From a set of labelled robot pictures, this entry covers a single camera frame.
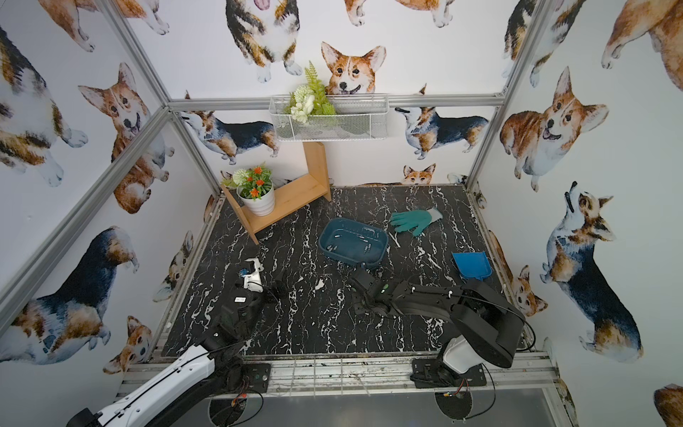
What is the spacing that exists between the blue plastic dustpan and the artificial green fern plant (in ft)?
2.29

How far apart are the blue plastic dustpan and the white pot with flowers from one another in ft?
2.41

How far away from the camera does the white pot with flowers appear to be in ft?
3.10

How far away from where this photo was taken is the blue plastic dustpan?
95cm

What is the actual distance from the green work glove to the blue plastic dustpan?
0.16m

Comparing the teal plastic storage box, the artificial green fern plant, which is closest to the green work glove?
the teal plastic storage box

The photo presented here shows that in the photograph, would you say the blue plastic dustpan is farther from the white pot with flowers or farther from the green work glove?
the white pot with flowers

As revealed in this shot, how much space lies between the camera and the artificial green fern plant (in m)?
0.80

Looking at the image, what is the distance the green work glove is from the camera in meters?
1.09

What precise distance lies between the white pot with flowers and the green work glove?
50 centimetres

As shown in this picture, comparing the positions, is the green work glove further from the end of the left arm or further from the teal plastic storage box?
the end of the left arm

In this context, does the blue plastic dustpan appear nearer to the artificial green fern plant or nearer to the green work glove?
the green work glove

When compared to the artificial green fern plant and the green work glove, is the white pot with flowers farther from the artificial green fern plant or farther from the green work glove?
the green work glove

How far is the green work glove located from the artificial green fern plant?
50 cm

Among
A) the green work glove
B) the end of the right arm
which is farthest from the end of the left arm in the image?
the green work glove
